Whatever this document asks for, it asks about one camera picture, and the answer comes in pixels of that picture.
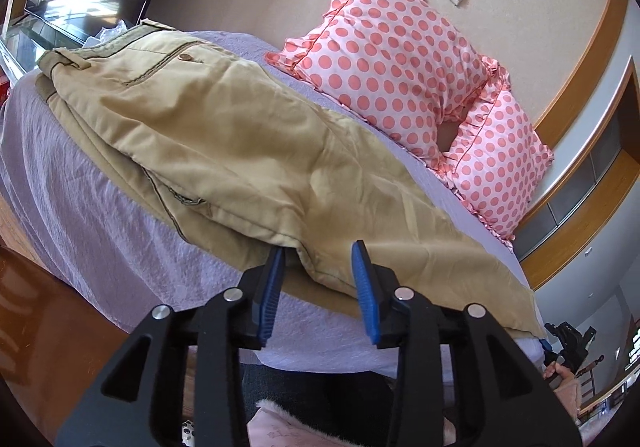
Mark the right pink polka dot pillow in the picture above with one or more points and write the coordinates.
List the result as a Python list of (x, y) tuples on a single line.
[(496, 161)]

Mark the pink fuzzy sleeve forearm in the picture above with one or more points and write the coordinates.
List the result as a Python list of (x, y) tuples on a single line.
[(569, 392)]

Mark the pink polka dot pillow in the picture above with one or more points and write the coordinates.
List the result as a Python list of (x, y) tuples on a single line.
[(398, 64), (496, 161)]

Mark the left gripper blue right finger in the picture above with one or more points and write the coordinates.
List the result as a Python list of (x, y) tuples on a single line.
[(375, 285)]

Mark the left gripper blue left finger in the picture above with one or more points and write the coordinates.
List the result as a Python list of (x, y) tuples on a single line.
[(266, 295)]

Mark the right hand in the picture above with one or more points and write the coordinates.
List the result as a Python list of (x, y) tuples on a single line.
[(556, 375)]

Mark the lavender bed sheet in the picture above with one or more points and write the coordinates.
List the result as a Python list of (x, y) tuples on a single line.
[(124, 262)]

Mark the left pink polka dot pillow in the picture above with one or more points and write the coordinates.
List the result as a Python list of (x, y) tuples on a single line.
[(398, 64)]

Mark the wooden chair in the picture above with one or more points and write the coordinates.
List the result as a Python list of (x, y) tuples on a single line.
[(590, 378)]

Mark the wooden door with glass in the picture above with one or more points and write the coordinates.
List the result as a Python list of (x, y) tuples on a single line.
[(592, 126)]

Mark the khaki beige pants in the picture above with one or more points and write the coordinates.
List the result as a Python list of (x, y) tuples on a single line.
[(233, 159)]

